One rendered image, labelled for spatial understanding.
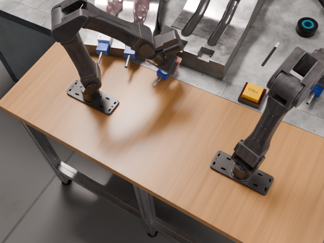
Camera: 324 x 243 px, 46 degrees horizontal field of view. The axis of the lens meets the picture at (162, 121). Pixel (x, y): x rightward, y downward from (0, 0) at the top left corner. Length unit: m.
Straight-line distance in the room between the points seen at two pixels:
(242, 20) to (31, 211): 1.44
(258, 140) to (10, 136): 1.67
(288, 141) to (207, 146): 0.28
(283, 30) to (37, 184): 1.49
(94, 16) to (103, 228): 1.25
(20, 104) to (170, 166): 0.61
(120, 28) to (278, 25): 0.76
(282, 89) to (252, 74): 0.51
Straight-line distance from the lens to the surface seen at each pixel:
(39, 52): 2.07
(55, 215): 2.15
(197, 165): 1.28
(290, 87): 0.99
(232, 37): 1.49
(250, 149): 1.14
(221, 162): 1.28
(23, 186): 2.27
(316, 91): 1.46
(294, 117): 1.42
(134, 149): 1.31
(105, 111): 1.39
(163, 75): 1.42
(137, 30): 1.19
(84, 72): 1.28
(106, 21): 1.13
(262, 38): 1.62
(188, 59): 1.45
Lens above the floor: 1.96
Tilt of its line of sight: 59 degrees down
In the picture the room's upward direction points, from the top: 4 degrees counter-clockwise
